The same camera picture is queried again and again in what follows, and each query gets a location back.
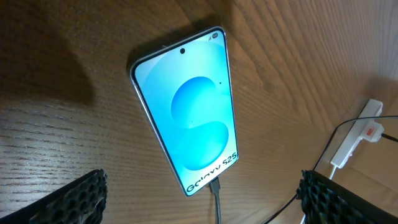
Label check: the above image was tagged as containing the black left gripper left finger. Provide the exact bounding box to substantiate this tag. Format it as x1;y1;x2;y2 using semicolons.
1;169;108;224

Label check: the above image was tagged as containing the blue Galaxy smartphone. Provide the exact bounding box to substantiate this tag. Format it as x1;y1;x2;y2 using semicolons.
129;26;239;197

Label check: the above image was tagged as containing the white charger adapter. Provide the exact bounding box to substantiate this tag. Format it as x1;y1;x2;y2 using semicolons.
361;120;384;142

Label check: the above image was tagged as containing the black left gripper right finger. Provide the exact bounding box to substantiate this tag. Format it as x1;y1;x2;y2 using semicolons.
297;170;397;224

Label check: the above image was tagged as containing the black charger cable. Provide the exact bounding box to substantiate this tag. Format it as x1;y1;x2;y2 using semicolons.
208;115;398;224

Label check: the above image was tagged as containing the white power strip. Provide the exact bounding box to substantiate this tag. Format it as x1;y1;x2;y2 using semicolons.
331;99;383;169

